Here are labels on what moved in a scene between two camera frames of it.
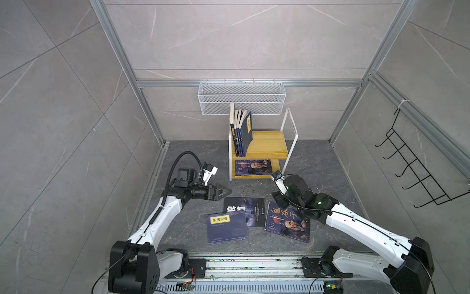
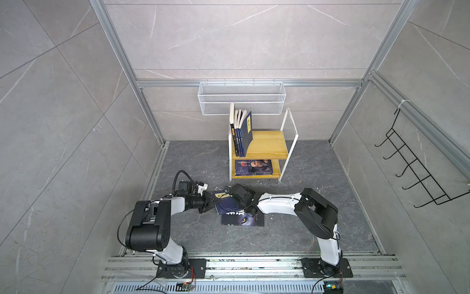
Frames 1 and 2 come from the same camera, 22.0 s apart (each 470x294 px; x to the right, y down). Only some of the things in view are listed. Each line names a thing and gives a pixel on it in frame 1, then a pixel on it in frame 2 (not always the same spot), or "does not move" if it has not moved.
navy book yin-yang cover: (242, 114) does not move
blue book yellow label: (246, 131) does not move
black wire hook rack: (426, 178) does not move
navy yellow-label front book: (226, 227) -> (226, 203)
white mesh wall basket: (259, 98) does not move
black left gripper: (216, 193) -> (208, 203)
